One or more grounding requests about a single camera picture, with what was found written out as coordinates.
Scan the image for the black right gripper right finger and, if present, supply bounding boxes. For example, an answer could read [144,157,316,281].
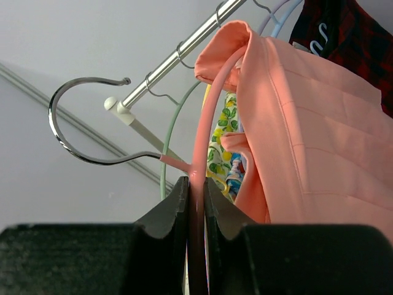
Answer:
[204,179,392,294]

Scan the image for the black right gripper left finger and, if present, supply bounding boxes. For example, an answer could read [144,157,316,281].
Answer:
[1,176,189,294]

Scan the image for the pink skirt hanger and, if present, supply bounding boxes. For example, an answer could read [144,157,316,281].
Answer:
[48,45,247,294]

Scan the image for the pink pleated skirt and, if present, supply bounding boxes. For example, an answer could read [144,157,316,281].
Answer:
[195,21,392,238]

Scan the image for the mint green hanger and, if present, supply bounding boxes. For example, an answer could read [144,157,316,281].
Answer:
[145,72,201,200]

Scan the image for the lavender hanger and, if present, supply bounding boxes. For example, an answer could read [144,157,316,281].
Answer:
[253,0,289,36]

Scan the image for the light blue hanger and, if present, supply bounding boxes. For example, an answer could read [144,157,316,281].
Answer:
[270,0,329,58]

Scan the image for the blue floral garment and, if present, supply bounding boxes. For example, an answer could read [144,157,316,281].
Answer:
[225,153,245,202]

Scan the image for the yellow lemon print garment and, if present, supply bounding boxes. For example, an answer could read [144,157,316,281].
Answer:
[207,93,238,180]

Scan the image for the white silver clothes rack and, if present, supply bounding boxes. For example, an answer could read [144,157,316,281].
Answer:
[104,0,244,152]

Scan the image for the red black plaid garment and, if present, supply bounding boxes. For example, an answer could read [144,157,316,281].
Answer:
[289,1,392,116]

